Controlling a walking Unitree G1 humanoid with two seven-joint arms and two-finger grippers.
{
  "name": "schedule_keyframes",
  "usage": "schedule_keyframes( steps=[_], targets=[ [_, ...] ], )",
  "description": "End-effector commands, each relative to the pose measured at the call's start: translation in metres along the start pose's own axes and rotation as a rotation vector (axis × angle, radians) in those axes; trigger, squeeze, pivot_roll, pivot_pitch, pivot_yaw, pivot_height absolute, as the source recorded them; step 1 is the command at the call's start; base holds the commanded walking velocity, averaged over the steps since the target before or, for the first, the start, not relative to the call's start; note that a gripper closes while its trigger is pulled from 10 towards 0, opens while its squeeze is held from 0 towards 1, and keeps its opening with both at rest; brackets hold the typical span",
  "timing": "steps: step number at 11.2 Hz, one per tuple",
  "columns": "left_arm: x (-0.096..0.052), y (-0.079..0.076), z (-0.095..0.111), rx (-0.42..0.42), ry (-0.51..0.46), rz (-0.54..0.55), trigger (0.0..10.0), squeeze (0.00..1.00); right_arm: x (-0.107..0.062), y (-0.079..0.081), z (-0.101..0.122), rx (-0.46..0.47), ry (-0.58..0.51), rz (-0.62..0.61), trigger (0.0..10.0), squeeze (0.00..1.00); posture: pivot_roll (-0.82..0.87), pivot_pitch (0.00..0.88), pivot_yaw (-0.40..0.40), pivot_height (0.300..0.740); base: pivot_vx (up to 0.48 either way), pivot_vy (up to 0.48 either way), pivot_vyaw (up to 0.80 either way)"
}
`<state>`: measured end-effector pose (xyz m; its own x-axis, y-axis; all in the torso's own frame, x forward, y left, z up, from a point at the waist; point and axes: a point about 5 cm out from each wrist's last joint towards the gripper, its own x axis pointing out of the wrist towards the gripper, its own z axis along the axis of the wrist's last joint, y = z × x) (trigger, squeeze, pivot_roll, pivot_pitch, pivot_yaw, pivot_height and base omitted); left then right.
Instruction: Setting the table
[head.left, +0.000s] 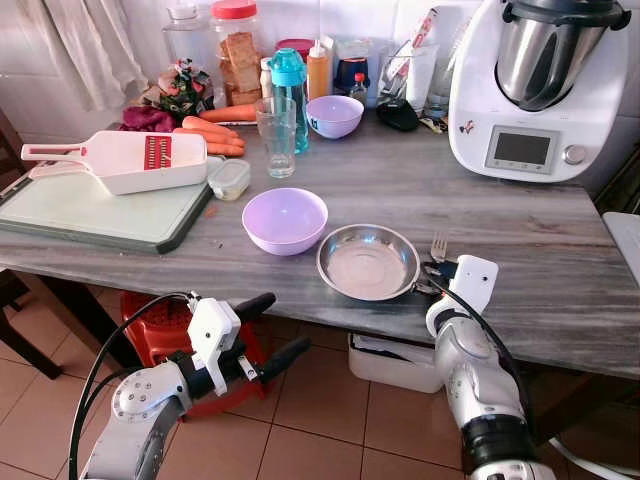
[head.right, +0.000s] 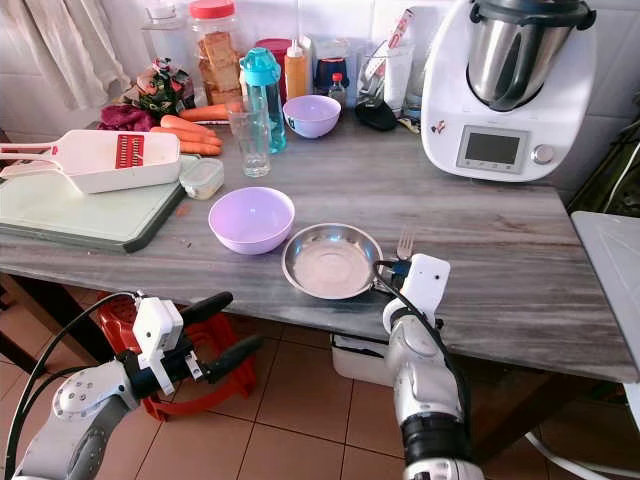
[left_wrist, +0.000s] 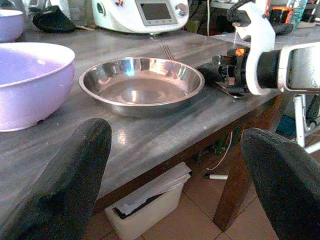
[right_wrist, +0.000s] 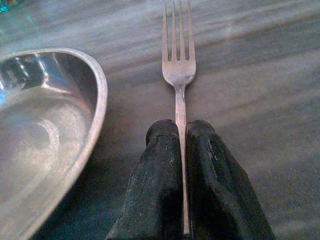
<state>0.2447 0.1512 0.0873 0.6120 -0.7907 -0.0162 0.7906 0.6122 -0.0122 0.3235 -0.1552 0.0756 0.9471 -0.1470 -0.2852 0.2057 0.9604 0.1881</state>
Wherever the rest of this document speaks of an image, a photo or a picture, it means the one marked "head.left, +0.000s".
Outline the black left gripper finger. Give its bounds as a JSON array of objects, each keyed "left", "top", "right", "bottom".
[
  {"left": 232, "top": 292, "right": 277, "bottom": 323},
  {"left": 256, "top": 336, "right": 311, "bottom": 385}
]

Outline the silver fork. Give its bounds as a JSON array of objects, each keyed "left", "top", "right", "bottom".
[{"left": 429, "top": 233, "right": 449, "bottom": 266}]

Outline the stainless steel plate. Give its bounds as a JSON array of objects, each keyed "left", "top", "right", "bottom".
[{"left": 316, "top": 224, "right": 422, "bottom": 302}]

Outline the large purple plastic bowl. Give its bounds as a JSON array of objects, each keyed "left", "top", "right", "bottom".
[{"left": 242, "top": 187, "right": 329, "bottom": 257}]

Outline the red plastic stool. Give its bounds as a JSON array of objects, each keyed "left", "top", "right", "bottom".
[{"left": 120, "top": 290, "right": 271, "bottom": 416}]

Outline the white plastic box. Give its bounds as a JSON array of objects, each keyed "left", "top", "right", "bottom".
[{"left": 348, "top": 333, "right": 446, "bottom": 394}]

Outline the small lidded plastic container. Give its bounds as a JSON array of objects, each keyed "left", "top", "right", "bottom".
[{"left": 207, "top": 158, "right": 252, "bottom": 201}]

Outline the clear drinking glass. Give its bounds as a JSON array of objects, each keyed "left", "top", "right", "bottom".
[{"left": 255, "top": 97, "right": 298, "bottom": 180}]

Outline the black pouch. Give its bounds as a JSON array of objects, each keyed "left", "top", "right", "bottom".
[{"left": 376, "top": 99, "right": 422, "bottom": 133}]

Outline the white kitchen food processor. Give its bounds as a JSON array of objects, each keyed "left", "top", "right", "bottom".
[{"left": 448, "top": 0, "right": 631, "bottom": 184}]

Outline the pale green cutting board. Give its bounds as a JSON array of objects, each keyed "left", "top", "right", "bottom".
[{"left": 0, "top": 165, "right": 214, "bottom": 254}]

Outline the small purple plastic bowl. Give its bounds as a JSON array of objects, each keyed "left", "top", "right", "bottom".
[{"left": 305, "top": 95, "right": 365, "bottom": 140}]

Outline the white appliance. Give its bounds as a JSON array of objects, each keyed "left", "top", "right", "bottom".
[{"left": 603, "top": 212, "right": 640, "bottom": 281}]

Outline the white mandoline slicer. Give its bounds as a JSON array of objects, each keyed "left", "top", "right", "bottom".
[{"left": 20, "top": 131, "right": 209, "bottom": 196}]

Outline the clear utensil container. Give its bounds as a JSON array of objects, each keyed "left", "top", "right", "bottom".
[{"left": 380, "top": 40, "right": 441, "bottom": 111}]

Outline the dark purple beetroot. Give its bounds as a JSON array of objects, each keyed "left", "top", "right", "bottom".
[{"left": 122, "top": 106, "right": 176, "bottom": 133}]

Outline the flower patterned bag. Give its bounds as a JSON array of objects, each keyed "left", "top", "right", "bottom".
[{"left": 142, "top": 60, "right": 216, "bottom": 123}]

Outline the dark blue jar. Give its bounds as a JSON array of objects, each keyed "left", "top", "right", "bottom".
[{"left": 333, "top": 40, "right": 373, "bottom": 98}]

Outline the orange sauce bottle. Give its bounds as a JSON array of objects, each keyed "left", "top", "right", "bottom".
[{"left": 307, "top": 38, "right": 332, "bottom": 101}]

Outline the teal water bottle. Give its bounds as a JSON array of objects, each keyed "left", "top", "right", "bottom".
[{"left": 268, "top": 48, "right": 310, "bottom": 154}]

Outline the red lidded cracker jar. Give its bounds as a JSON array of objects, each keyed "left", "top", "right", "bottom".
[{"left": 211, "top": 0, "right": 263, "bottom": 107}]

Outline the red lidded container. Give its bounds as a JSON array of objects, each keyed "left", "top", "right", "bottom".
[{"left": 275, "top": 38, "right": 316, "bottom": 59}]

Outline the clear glass jar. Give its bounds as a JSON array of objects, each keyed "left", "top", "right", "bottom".
[{"left": 162, "top": 3, "right": 216, "bottom": 71}]

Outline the white curtain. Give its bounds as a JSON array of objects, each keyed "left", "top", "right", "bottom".
[{"left": 20, "top": 0, "right": 149, "bottom": 111}]

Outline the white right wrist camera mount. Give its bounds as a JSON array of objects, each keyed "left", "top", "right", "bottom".
[{"left": 445, "top": 255, "right": 499, "bottom": 316}]

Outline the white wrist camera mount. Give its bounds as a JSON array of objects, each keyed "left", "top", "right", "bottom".
[
  {"left": 445, "top": 255, "right": 499, "bottom": 316},
  {"left": 187, "top": 297, "right": 241, "bottom": 369}
]

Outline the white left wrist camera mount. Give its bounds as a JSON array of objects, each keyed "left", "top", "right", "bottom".
[{"left": 187, "top": 297, "right": 241, "bottom": 369}]

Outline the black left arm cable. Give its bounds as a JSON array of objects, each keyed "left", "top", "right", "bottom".
[{"left": 68, "top": 292, "right": 196, "bottom": 480}]

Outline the white floor cable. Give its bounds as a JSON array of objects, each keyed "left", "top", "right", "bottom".
[{"left": 548, "top": 435, "right": 640, "bottom": 480}]

